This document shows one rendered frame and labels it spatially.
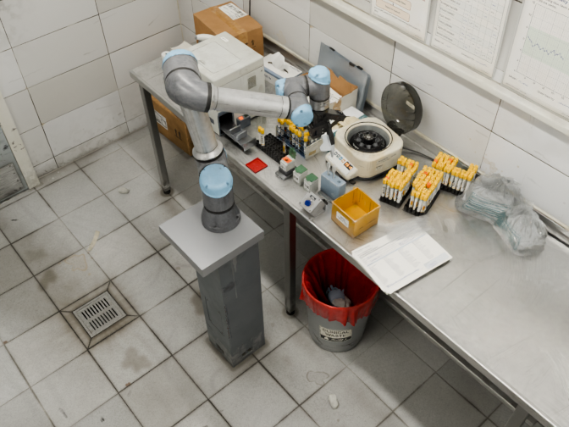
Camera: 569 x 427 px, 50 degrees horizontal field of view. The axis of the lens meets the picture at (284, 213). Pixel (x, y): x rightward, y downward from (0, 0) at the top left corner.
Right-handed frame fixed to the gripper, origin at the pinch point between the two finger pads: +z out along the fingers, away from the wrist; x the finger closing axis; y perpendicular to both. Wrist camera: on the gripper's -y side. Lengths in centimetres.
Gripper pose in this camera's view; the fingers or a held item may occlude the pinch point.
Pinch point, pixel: (323, 146)
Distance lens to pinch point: 240.3
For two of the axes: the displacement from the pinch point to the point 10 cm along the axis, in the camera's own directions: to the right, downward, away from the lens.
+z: 0.4, 6.8, 7.3
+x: 4.7, 6.3, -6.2
